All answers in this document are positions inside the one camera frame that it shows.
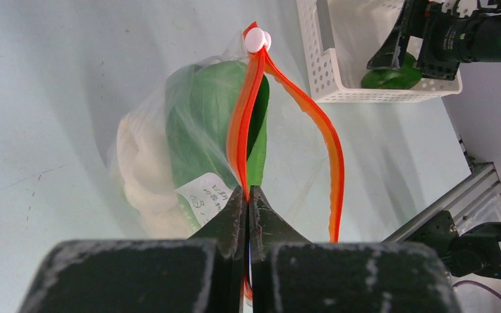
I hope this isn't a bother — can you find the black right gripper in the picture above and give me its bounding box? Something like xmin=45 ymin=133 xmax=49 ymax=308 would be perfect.
xmin=367 ymin=0 xmax=501 ymax=81

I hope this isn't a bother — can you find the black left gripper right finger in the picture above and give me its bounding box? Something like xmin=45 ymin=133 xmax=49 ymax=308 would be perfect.
xmin=249 ymin=186 xmax=461 ymax=312

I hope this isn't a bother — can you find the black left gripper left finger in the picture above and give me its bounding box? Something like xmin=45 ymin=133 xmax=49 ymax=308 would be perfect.
xmin=20 ymin=188 xmax=248 ymax=312

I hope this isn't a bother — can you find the green pepper toy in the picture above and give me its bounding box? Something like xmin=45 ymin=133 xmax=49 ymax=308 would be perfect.
xmin=361 ymin=53 xmax=422 ymax=90

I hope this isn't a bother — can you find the clear zip bag orange zipper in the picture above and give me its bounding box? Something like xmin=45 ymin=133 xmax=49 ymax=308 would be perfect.
xmin=129 ymin=23 xmax=345 ymax=243

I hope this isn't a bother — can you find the white cauliflower toy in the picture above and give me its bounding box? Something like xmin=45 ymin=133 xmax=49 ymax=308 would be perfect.
xmin=108 ymin=112 xmax=193 ymax=239

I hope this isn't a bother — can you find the green bok choy toy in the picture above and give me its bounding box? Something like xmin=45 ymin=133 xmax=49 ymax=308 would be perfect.
xmin=165 ymin=61 xmax=247 ymax=230

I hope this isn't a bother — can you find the white perforated plastic basket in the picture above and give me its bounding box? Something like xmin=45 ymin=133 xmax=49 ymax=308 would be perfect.
xmin=296 ymin=0 xmax=463 ymax=103

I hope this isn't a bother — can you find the aluminium frame profile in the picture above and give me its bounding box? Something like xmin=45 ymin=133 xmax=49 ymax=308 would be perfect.
xmin=384 ymin=162 xmax=501 ymax=242

